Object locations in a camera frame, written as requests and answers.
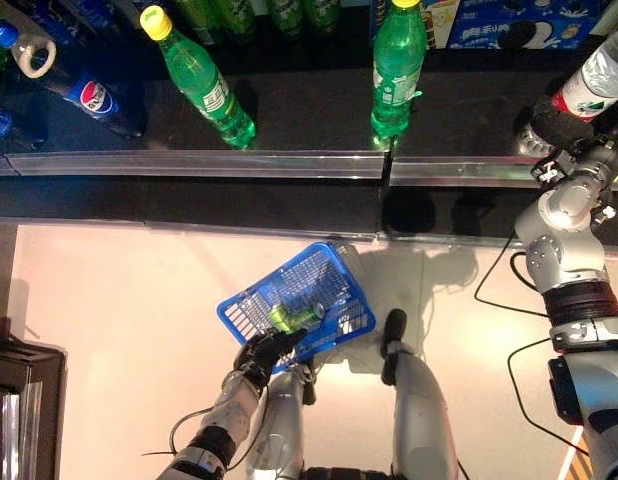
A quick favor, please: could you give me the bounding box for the clear water bottle red label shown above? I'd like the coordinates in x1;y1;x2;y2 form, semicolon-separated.
551;32;618;124

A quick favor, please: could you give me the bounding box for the blue plastic shopping basket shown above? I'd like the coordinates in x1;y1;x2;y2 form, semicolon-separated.
216;241;378;374

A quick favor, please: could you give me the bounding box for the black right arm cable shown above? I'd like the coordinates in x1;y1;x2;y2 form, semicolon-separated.
472;234;593;457

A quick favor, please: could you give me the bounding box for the flat blue Oreo box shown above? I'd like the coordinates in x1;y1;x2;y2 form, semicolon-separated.
448;17;604;51
461;0;604;21

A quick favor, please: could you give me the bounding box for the black robot waist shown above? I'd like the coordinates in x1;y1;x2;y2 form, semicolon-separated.
299;466;396;480

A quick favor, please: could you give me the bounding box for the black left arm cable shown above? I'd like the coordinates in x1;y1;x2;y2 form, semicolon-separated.
141;399;271;472

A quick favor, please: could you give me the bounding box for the grey display carton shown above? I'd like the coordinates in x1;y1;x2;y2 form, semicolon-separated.
586;0;618;40

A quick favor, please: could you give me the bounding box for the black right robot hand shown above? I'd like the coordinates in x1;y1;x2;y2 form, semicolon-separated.
512;93;618;161

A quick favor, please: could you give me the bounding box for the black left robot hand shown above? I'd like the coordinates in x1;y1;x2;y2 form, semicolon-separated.
232;326;310;390

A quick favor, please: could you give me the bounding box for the Pepsi bottle white neck ring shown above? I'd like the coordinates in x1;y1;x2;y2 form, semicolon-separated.
0;19;146;140

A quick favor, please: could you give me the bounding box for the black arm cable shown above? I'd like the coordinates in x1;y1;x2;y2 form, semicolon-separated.
472;234;593;457
141;399;271;472

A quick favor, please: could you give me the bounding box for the black low shelf unit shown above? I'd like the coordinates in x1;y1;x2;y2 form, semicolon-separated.
0;319;69;480

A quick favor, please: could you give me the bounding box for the Pepsi cola bottle blue cap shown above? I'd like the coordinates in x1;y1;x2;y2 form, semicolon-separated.
31;0;119;45

